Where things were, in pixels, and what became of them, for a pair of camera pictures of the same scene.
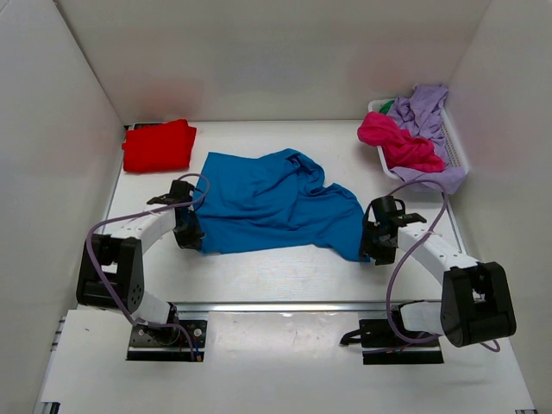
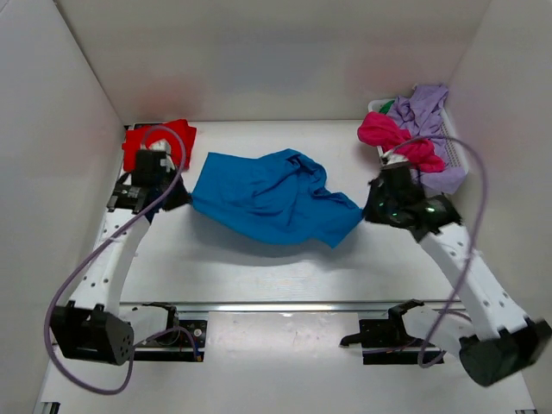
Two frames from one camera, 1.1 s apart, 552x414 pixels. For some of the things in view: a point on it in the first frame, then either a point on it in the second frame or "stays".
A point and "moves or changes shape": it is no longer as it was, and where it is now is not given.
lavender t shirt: x=418 y=114 stays
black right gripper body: x=373 y=246 -> x=381 y=208
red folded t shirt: x=159 y=147 stays
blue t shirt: x=247 y=203 moves or changes shape
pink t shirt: x=401 y=150 stays
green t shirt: x=385 y=109 stays
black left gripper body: x=189 y=232 -> x=178 y=194
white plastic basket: x=455 y=155 stays
